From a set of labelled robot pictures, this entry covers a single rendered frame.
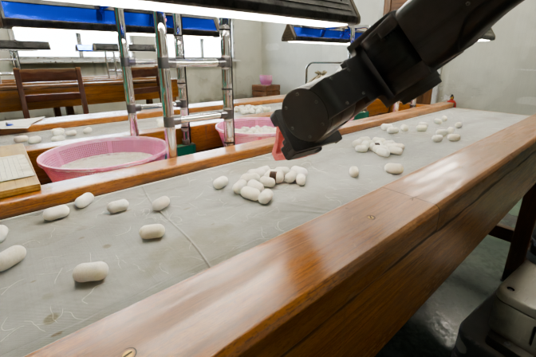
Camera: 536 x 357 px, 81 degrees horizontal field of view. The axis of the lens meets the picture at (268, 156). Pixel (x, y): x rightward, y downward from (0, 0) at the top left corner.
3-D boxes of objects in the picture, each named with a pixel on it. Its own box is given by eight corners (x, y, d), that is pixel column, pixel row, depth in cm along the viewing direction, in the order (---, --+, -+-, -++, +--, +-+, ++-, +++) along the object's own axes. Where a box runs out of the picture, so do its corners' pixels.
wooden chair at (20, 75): (45, 206, 214) (12, 69, 187) (37, 187, 246) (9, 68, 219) (113, 190, 241) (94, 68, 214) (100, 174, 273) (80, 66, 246)
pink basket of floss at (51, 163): (188, 171, 85) (185, 137, 83) (138, 218, 60) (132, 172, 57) (97, 167, 89) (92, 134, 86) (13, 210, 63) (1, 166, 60)
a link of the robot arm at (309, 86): (447, 76, 32) (401, 8, 33) (408, 111, 25) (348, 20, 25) (359, 128, 41) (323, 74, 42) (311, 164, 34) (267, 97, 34)
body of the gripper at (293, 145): (266, 117, 43) (296, 84, 38) (316, 109, 50) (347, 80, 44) (287, 158, 42) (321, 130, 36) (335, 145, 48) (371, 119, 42)
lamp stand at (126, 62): (196, 155, 99) (185, 0, 86) (132, 170, 87) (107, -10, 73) (171, 143, 113) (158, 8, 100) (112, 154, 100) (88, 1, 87)
